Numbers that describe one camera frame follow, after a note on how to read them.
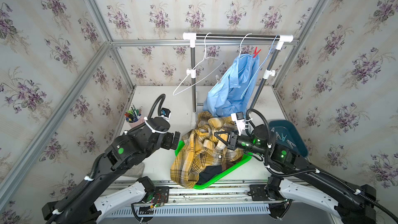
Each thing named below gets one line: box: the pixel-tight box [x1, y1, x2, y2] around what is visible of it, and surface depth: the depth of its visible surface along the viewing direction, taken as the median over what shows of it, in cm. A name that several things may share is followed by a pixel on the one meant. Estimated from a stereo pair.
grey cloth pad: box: [122, 162, 146, 178], surface depth 79 cm
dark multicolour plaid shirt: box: [195, 157, 243, 186], surface depth 75 cm
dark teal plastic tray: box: [268, 119, 309, 158], surface depth 93 cm
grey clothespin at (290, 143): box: [286, 138, 297, 149], surface depth 92 cm
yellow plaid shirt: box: [169, 110, 245, 189], surface depth 73 cm
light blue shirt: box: [203, 53, 260, 118], surface depth 75 cm
